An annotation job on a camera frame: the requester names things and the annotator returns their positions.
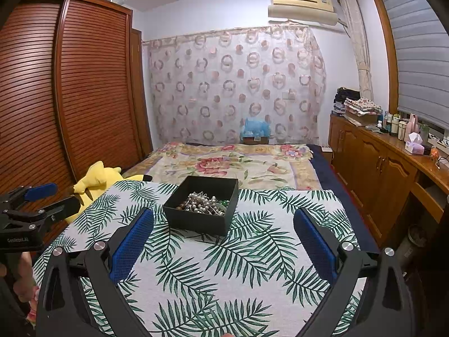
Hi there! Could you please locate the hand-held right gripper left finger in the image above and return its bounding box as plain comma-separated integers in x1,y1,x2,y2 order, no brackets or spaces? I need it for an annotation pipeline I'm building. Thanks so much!
35,208,155,337

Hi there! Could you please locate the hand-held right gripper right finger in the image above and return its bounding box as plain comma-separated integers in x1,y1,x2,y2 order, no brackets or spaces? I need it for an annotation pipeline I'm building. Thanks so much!
293,208,416,337

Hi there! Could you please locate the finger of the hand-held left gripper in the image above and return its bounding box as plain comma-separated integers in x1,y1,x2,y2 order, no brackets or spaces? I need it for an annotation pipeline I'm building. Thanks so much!
0,196,81,233
0,183,59,213

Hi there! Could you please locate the black jewelry box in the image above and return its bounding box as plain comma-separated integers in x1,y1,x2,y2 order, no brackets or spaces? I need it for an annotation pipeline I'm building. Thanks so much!
162,176,240,236

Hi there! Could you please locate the pearl necklace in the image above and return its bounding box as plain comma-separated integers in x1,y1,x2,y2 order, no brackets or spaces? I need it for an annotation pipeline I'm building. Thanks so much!
185,191,227,216

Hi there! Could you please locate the person's left hand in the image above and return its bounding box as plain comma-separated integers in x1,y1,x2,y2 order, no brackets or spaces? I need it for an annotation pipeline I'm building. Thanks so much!
16,253,37,304

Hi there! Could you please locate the yellow plush toy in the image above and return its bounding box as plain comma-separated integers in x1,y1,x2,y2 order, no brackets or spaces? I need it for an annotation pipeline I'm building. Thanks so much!
73,161,154,215

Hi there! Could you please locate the dark blue bed sheet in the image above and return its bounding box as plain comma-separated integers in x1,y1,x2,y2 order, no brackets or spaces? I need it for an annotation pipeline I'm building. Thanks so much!
309,144,382,251

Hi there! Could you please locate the palm-leaf printed cloth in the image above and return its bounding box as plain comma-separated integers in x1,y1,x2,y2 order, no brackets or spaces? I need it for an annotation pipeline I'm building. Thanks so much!
31,180,366,337

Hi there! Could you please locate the wooden cabinet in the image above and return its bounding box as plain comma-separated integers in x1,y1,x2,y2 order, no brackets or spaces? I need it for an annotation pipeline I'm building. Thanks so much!
328,114,449,253

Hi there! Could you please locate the wooden slatted wardrobe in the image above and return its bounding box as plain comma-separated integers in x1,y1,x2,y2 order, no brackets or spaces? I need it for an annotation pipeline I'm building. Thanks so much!
0,0,154,244

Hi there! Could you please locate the floral blanket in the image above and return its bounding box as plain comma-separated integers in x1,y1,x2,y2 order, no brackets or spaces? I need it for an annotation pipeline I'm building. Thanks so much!
121,142,322,192

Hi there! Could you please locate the pink tissue box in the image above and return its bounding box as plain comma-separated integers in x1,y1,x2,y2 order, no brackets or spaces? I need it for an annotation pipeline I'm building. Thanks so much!
403,133,425,155

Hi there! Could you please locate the group of cosmetic bottles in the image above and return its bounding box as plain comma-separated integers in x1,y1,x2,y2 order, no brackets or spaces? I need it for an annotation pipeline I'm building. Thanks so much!
377,110,409,137

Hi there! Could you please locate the stack of dark folded clothes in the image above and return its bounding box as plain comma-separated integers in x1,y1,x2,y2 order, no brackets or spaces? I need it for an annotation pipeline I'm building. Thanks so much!
333,87,362,115

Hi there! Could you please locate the pink bottle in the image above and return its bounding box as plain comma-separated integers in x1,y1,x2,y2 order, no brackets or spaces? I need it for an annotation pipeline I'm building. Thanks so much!
407,113,420,137

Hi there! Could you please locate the circle-patterned sheer curtain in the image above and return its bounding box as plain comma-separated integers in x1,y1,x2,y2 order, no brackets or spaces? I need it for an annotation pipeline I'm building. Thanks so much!
142,24,327,146

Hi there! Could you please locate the beige side curtain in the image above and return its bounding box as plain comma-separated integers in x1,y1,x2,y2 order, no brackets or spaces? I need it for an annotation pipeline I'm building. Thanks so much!
338,0,374,101

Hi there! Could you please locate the grey window blind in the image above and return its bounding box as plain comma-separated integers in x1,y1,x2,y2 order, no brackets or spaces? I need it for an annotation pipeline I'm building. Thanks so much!
381,0,449,131

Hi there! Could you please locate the beige air conditioner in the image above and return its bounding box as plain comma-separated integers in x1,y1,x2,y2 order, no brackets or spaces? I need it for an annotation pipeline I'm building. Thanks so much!
268,0,349,29

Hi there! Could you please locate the wooden window frame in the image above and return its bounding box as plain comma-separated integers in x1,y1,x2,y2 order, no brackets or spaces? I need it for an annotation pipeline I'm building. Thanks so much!
370,0,401,113

